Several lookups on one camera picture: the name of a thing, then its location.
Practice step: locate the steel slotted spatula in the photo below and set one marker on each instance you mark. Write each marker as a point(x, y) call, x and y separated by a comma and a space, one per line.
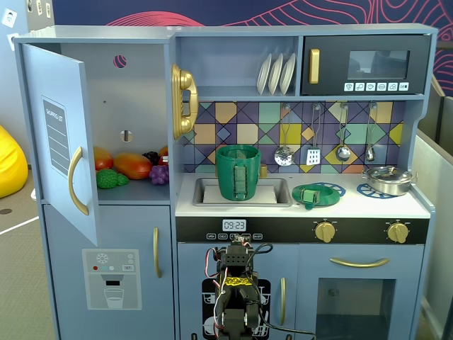
point(313, 156)

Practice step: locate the orange toy fruit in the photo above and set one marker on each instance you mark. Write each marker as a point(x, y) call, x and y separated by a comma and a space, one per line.
point(164, 151)

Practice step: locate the green toy broccoli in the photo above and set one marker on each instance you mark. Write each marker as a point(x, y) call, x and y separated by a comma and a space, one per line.
point(108, 178)

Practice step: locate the blue wooden toy kitchen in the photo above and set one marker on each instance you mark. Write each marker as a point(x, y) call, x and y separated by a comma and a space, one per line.
point(233, 33)

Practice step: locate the dark toy blackberry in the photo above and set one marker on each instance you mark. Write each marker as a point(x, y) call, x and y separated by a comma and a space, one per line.
point(151, 156)

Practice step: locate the blue dishwasher door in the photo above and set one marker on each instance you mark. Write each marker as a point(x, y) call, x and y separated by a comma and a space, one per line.
point(191, 262)

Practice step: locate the grey toy plate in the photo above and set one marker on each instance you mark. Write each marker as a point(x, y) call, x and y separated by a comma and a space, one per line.
point(275, 74)
point(263, 74)
point(287, 72)

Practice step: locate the white wall socket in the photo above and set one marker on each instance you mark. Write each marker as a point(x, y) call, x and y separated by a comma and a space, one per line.
point(12, 40)

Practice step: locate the gold toy telephone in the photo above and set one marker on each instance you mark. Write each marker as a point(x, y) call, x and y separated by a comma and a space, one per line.
point(184, 79)

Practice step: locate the yellow beanbag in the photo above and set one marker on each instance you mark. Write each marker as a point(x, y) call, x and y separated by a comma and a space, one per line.
point(10, 166)

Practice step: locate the steel pot with lid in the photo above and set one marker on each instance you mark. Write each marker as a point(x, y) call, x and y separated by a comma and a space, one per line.
point(387, 182)

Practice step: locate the green 3D-printed container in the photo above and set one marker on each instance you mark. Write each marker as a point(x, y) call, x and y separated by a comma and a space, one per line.
point(226, 177)

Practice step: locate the red orange toy peach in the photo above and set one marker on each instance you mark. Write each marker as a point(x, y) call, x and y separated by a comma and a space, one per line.
point(102, 159)

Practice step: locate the blue freezer door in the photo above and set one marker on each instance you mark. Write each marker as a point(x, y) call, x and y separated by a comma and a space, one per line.
point(70, 226)

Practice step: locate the gold toy faucet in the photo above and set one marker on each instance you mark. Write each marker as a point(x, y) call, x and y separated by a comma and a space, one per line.
point(264, 170)

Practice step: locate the steel skimmer spoon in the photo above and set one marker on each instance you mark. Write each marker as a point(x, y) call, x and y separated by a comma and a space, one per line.
point(284, 156)

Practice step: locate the purple toy grapes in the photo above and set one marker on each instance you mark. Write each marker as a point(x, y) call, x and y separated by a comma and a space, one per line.
point(159, 175)

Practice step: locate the yellow tape with black scribble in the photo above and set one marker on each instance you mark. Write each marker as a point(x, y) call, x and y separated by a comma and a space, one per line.
point(238, 281)

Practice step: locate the green 3D-printed lid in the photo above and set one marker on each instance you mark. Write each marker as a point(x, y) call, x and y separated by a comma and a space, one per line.
point(327, 197)

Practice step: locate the blue oven door with window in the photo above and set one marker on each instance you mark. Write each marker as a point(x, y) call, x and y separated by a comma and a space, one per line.
point(308, 269)

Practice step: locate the black toy microwave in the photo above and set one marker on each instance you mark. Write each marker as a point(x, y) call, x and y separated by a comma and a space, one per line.
point(332, 63)

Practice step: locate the steel ladle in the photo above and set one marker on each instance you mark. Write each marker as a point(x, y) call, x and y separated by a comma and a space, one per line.
point(342, 153)

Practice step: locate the red toy fruit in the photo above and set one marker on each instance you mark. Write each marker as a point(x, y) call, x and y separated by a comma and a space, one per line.
point(164, 161)

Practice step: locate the grey toy sink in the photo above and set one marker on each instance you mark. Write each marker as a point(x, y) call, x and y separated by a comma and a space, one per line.
point(200, 193)

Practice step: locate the dark round floor disc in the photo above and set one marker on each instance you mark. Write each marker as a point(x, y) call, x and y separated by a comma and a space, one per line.
point(5, 212)

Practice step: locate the gold stove knob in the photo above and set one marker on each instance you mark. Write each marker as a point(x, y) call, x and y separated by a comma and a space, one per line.
point(397, 232)
point(325, 232)

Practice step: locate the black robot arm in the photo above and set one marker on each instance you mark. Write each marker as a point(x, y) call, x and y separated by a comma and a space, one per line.
point(237, 262)

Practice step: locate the small camera circuit board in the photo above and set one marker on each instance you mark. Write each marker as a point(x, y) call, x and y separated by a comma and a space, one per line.
point(241, 241)

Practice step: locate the orange red toy mango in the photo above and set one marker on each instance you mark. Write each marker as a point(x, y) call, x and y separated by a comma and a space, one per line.
point(132, 166)

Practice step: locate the blue fridge door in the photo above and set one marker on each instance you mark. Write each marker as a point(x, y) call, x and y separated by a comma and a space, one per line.
point(53, 81)

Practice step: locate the small steel spoon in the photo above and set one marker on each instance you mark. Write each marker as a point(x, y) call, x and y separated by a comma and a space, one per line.
point(370, 154)

